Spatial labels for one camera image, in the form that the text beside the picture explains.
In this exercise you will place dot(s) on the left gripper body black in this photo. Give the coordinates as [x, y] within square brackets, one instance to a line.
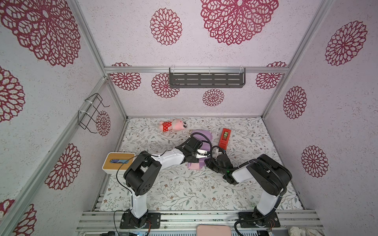
[194, 159]

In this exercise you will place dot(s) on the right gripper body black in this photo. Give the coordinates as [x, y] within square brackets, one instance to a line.
[213, 165]

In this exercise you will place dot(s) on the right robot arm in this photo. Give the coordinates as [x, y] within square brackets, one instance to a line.
[270, 175]

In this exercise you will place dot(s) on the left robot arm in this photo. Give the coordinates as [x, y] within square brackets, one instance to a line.
[142, 173]

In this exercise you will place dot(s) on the white tissue box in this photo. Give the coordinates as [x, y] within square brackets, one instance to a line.
[117, 162]

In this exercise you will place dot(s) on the pink plush toy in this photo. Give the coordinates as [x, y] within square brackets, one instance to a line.
[174, 125]

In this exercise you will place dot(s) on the red tape dispenser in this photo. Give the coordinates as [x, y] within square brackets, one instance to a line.
[224, 138]

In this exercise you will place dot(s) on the white cloth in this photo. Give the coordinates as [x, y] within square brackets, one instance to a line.
[299, 231]

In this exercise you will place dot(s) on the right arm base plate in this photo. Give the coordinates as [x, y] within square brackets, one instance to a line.
[252, 220]

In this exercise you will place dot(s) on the grey wall shelf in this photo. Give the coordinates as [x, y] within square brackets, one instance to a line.
[207, 80]

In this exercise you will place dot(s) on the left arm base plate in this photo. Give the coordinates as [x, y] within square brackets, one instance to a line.
[147, 221]

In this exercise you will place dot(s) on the black wire wall rack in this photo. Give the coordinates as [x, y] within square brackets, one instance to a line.
[86, 116]

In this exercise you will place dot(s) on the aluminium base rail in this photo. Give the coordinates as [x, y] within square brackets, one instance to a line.
[98, 221]

